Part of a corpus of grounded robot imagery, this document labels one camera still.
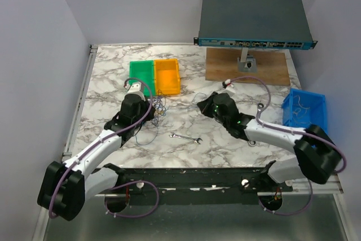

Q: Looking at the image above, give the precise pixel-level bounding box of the blue cable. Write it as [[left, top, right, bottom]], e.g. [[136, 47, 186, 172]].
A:
[[134, 93, 206, 146]]

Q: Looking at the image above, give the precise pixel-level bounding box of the yellow cable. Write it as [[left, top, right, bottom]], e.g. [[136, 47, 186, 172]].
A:
[[290, 95, 312, 125]]

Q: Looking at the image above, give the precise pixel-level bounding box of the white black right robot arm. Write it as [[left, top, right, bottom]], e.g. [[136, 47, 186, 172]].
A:
[[197, 92, 344, 191]]

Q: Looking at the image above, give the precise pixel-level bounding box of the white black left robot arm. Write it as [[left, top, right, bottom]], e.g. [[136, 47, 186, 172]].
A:
[[37, 93, 155, 221]]

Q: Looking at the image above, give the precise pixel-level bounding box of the brown wooden board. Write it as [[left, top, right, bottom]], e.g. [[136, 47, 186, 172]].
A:
[[205, 48, 290, 86]]

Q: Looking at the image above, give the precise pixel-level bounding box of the silver ratchet wrench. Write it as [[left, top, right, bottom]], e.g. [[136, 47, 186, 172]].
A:
[[248, 102, 265, 147]]

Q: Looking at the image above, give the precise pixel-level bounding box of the green plastic bin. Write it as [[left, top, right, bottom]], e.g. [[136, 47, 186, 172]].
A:
[[129, 60, 156, 96]]

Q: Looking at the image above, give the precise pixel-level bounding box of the small open-end wrench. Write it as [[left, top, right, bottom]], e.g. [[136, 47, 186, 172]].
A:
[[169, 132, 202, 144]]

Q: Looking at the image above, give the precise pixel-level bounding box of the grey metal stand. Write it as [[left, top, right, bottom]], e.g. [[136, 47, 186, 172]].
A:
[[237, 48, 257, 73]]

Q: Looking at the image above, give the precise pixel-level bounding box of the orange plastic bin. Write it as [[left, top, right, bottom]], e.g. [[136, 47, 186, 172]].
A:
[[154, 59, 181, 95]]

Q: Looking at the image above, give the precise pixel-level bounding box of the blue plastic bin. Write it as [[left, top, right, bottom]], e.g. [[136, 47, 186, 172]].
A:
[[281, 88, 328, 134]]

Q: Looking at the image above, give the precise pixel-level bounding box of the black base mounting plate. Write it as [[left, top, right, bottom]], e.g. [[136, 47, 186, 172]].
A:
[[102, 164, 293, 205]]

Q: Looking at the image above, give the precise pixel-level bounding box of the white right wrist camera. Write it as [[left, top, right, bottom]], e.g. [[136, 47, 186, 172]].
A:
[[219, 79, 235, 97]]

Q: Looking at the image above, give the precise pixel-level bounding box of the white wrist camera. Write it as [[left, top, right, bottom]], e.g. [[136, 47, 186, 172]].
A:
[[124, 81, 144, 95], [219, 79, 235, 97]]

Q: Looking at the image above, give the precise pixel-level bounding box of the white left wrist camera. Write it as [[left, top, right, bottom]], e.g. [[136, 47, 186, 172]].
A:
[[124, 81, 144, 95]]

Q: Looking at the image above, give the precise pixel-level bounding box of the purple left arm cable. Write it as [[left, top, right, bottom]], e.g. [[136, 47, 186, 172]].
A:
[[49, 77, 160, 219]]

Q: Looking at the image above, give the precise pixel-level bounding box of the grey network switch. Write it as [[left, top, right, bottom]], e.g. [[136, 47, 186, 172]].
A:
[[193, 0, 317, 50]]

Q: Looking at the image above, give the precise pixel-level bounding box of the aluminium frame rail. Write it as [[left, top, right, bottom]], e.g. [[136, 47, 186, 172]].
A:
[[290, 175, 344, 195]]

